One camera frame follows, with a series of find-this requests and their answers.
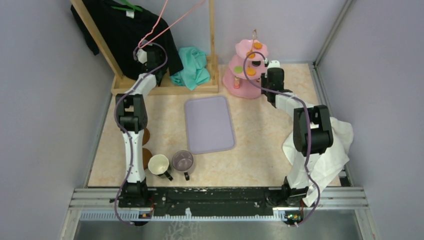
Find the black sandwich cookie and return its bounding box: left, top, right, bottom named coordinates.
left=252, top=61, right=262, bottom=67

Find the orange waffle round cookie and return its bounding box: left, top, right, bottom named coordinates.
left=246, top=67, right=256, bottom=76

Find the small orange round cookie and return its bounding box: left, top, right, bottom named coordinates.
left=246, top=51, right=256, bottom=59

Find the green round cookie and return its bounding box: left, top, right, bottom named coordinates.
left=233, top=65, right=243, bottom=74

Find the orange swirl cookie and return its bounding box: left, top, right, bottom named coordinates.
left=253, top=42, right=263, bottom=50

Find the red striped cake piece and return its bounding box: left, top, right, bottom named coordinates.
left=233, top=76, right=240, bottom=89

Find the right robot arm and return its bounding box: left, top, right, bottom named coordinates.
left=261, top=60, right=334, bottom=206

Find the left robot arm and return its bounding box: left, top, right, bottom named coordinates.
left=113, top=42, right=168, bottom=208

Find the pink three-tier cake stand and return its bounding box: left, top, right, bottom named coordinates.
left=222, top=30, right=269, bottom=99

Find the teal cloth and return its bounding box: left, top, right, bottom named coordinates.
left=170, top=46, right=211, bottom=91

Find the black t-shirt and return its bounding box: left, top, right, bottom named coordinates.
left=83, top=0, right=184, bottom=80

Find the green clothes hanger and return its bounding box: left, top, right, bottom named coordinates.
left=111, top=0, right=143, bottom=12

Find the pink clothes hanger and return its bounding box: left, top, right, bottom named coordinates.
left=137, top=0, right=206, bottom=50

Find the brown saucer far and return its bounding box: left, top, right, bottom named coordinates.
left=142, top=128, right=151, bottom=145

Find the brown saucer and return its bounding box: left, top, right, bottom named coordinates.
left=142, top=128, right=151, bottom=145
left=142, top=148, right=153, bottom=170

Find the lavender serving tray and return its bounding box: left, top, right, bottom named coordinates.
left=184, top=95, right=236, bottom=155

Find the brown saucer near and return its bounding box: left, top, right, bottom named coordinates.
left=142, top=148, right=153, bottom=170

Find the white towel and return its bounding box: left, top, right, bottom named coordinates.
left=281, top=116, right=354, bottom=207

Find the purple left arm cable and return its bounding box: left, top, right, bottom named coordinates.
left=113, top=42, right=169, bottom=229

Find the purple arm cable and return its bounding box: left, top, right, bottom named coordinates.
left=113, top=42, right=169, bottom=229
left=242, top=51, right=322, bottom=228

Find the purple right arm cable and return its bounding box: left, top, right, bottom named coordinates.
left=242, top=51, right=322, bottom=228

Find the wooden clothes rack frame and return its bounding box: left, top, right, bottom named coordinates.
left=71, top=0, right=220, bottom=95

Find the cream mug black handle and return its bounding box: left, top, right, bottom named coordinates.
left=147, top=154, right=174, bottom=182

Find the purple mug black handle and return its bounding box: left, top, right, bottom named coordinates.
left=171, top=150, right=195, bottom=181

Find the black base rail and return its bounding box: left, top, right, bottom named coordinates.
left=117, top=185, right=304, bottom=218

